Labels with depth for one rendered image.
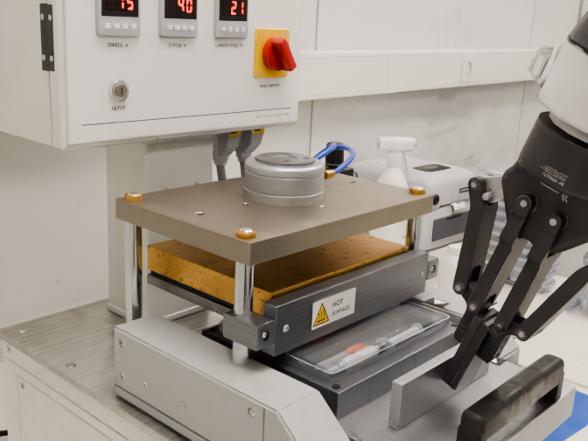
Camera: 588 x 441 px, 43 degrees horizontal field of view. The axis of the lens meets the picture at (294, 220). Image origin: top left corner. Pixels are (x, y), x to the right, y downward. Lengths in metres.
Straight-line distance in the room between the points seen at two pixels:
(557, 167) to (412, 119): 1.53
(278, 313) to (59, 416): 0.31
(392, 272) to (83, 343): 0.34
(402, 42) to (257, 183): 1.29
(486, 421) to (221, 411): 0.20
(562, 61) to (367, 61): 1.23
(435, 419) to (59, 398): 0.39
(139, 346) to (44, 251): 0.59
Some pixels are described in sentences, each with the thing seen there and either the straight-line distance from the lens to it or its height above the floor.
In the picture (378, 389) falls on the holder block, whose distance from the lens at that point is 0.66.
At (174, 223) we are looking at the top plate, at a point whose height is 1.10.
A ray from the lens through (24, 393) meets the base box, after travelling 0.88.
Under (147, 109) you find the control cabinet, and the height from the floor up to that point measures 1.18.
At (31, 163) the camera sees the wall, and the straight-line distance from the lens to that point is 1.20.
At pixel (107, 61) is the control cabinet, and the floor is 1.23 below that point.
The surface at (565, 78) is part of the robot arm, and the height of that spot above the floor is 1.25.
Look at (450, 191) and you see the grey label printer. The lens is 1.67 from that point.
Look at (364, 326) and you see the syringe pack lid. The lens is 0.71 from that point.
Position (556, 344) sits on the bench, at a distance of 1.40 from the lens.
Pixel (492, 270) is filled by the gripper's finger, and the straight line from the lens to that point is 0.60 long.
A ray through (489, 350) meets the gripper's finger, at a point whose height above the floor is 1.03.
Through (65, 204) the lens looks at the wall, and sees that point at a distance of 1.25.
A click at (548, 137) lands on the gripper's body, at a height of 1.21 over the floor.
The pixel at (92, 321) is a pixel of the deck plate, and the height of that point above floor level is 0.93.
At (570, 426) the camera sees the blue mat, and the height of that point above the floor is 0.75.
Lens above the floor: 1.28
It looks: 15 degrees down
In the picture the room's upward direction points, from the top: 3 degrees clockwise
